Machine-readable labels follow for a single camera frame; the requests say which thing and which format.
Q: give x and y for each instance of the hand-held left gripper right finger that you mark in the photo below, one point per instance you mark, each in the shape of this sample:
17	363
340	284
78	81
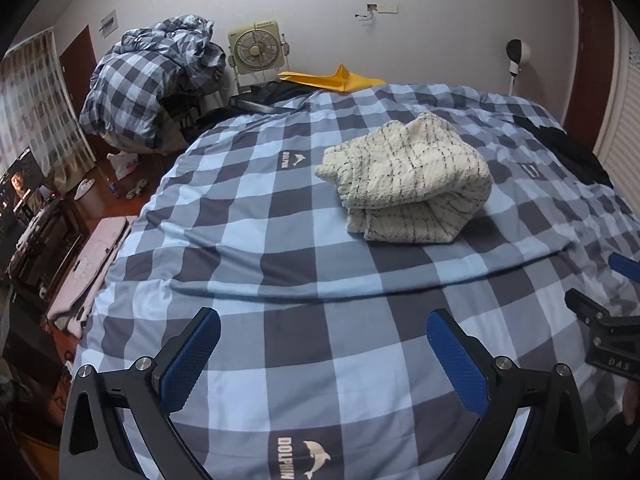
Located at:
457	360

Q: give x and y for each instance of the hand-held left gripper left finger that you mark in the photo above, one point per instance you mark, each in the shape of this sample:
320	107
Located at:
192	360

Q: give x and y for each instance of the pink floor mat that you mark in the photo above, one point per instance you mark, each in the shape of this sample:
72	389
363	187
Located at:
95	260

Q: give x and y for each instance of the patterned window curtain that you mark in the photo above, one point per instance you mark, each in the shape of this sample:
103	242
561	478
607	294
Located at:
35	100

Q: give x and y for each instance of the white plastic bag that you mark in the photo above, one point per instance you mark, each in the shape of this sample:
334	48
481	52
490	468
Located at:
125	164

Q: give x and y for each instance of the white wall socket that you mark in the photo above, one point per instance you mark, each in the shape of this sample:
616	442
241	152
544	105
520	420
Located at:
388	8

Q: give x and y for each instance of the brown door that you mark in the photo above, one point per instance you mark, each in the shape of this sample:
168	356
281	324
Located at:
77	65
590	60

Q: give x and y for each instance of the white wardrobe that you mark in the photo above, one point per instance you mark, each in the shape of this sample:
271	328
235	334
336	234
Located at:
625	125

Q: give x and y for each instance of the person's right hand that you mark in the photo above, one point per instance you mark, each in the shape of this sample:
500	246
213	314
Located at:
632	402

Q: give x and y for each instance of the white wall lamp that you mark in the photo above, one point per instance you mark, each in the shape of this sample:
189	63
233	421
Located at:
517	52

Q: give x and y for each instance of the beige box fan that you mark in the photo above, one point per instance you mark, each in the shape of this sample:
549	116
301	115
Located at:
255	50

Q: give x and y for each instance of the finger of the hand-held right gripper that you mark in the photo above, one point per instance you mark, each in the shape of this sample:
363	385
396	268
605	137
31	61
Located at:
590	310
627	267

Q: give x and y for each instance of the cream knit sweater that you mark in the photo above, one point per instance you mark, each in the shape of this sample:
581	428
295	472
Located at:
400	175

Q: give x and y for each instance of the black monitor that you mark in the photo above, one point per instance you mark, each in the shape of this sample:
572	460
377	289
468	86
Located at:
20	185

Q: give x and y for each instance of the dark wooden desk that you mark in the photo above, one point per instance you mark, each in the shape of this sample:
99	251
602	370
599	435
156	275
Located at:
45	240

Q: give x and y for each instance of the blue checked bed sheet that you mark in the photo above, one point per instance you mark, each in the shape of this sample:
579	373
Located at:
300	270

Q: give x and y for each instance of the black garment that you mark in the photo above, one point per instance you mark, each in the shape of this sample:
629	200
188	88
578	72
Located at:
575	155

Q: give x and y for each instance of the yellow cloth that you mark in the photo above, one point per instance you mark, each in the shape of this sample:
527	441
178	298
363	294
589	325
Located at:
345	82

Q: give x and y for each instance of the blue checked duvet pile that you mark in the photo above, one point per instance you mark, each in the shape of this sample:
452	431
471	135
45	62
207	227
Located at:
130	90

